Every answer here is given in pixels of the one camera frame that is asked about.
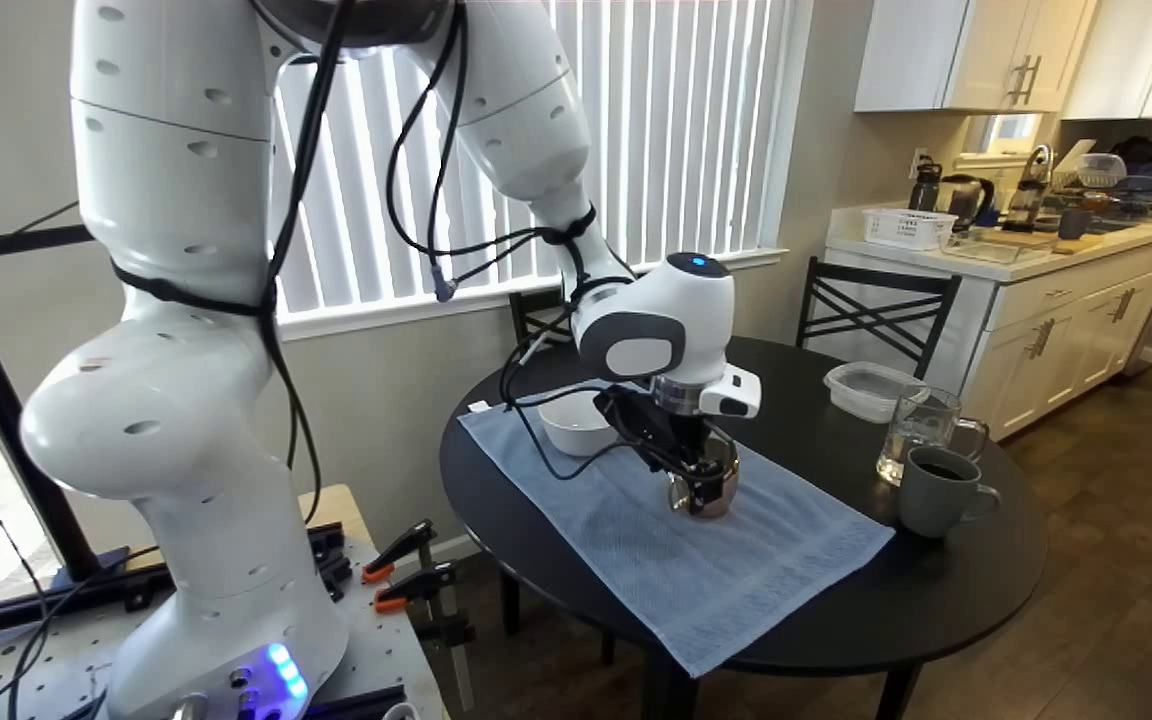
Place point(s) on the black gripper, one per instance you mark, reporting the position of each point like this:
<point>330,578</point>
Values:
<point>661,437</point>

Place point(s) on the copper mug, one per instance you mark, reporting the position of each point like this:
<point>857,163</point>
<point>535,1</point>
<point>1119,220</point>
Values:
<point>704,477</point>

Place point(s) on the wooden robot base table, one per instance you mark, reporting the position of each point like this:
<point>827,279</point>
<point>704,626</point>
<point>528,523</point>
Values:
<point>65,671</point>

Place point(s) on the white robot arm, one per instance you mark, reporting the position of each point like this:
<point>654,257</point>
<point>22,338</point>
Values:
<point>175,156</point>

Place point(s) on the white ceramic bowl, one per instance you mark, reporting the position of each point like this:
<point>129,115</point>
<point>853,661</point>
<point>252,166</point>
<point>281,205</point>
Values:
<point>572,426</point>

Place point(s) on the blue cloth towel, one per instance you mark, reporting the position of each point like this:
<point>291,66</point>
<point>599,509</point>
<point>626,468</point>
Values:
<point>704,591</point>

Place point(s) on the clear plastic food container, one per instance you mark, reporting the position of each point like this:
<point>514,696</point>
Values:
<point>869,389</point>

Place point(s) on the black chair near window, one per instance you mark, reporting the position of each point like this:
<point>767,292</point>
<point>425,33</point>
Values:
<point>542,317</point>

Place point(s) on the black chair near counter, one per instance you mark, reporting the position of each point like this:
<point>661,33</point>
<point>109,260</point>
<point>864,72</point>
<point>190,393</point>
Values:
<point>897,311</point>

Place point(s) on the clear glass pitcher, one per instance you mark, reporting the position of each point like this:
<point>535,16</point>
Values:
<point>926,421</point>

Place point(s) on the round black table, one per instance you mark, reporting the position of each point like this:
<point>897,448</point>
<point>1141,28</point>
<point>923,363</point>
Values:
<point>906,609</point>

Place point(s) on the grey coffee mug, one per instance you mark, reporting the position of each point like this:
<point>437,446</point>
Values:
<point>943,489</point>

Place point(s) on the orange black clamp upper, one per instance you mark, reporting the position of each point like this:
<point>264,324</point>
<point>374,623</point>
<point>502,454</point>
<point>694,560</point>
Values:
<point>396,550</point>

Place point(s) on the orange black clamp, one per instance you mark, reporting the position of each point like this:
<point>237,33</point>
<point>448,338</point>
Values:
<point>418,585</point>
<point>396,550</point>

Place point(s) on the orange black clamp lower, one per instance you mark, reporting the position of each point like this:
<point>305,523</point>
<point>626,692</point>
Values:
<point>418,585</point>

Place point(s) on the white vertical window blinds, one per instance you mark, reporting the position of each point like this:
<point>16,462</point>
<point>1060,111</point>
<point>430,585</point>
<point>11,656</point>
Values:
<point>690,122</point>

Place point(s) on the white kitchen counter cabinet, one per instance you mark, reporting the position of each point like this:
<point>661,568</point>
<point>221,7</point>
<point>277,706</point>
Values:
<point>1038,321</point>

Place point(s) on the white upper cabinets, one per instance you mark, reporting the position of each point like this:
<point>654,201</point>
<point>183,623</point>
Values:
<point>1074,56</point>

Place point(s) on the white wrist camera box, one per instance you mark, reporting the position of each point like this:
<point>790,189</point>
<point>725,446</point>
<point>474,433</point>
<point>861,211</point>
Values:
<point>738,393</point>

